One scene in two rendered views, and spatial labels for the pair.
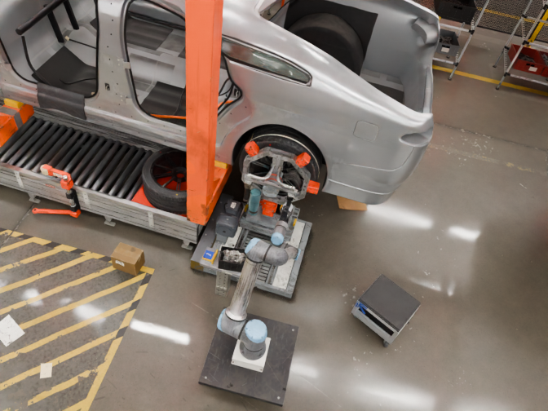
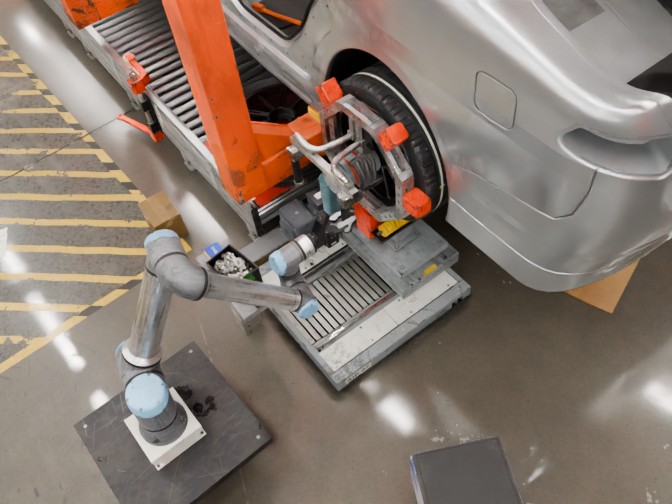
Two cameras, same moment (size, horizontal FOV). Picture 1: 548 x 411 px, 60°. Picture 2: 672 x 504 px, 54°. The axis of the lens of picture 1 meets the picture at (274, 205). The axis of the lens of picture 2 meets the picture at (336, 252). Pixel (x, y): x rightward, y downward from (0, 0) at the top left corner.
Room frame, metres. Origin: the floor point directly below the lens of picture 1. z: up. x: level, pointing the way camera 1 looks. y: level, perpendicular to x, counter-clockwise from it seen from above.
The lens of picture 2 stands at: (1.41, -1.42, 2.80)
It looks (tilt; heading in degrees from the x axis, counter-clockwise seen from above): 53 degrees down; 53
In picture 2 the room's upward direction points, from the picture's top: 8 degrees counter-clockwise
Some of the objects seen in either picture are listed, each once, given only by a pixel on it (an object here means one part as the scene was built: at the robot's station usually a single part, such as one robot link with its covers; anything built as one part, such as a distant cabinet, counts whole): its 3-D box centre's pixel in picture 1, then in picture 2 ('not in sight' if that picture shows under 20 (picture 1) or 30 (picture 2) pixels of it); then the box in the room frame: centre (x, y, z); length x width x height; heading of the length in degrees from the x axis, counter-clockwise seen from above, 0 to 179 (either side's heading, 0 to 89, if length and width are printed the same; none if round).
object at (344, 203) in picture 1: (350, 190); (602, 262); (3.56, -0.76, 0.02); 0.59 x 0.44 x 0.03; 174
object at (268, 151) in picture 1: (275, 177); (365, 161); (2.71, 0.03, 0.85); 0.54 x 0.07 x 0.54; 84
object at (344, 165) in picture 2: (273, 183); (351, 169); (2.64, 0.04, 0.85); 0.21 x 0.14 x 0.14; 174
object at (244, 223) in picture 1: (269, 217); (398, 245); (2.88, 0.01, 0.13); 0.50 x 0.36 x 0.10; 84
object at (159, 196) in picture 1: (180, 179); (284, 129); (2.89, 0.88, 0.39); 0.66 x 0.66 x 0.24
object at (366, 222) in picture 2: (271, 203); (375, 213); (2.75, 0.03, 0.48); 0.16 x 0.12 x 0.17; 174
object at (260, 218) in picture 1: (272, 204); (398, 221); (2.88, 0.02, 0.32); 0.40 x 0.30 x 0.28; 84
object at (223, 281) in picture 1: (223, 277); (242, 301); (2.08, 0.28, 0.21); 0.10 x 0.10 x 0.42; 84
